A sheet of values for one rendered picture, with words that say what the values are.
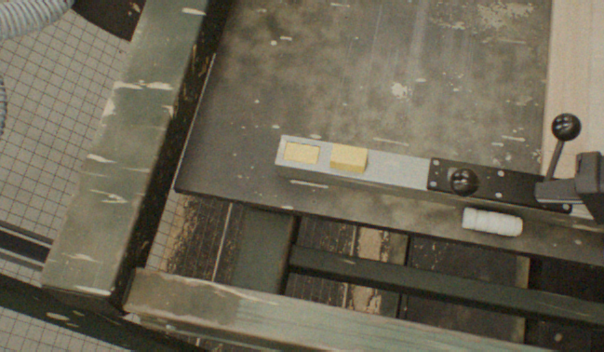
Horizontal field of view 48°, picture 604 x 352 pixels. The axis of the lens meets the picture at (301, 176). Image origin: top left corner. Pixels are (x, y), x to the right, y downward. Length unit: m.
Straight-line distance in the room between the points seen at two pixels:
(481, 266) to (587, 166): 2.11
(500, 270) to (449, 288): 1.84
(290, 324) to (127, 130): 0.35
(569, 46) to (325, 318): 0.59
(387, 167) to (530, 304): 0.29
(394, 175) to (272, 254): 0.22
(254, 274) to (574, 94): 0.56
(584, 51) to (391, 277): 0.47
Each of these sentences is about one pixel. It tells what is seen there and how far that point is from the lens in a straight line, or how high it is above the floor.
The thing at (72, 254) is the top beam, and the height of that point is 1.85.
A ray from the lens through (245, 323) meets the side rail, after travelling 0.90.
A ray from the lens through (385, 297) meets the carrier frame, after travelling 2.04.
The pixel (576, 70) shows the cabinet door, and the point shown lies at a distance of 1.15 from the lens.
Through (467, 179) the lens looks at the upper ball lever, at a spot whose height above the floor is 1.51.
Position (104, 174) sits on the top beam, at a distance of 0.96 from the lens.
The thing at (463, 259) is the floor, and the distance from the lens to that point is 3.01.
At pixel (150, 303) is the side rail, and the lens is 0.93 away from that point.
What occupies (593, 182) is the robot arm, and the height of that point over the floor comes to 1.44.
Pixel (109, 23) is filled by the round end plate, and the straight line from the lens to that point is 1.50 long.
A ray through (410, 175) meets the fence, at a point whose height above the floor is 1.49.
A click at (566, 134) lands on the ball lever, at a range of 0.93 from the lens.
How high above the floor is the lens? 2.07
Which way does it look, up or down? 28 degrees down
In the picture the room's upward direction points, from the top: 63 degrees counter-clockwise
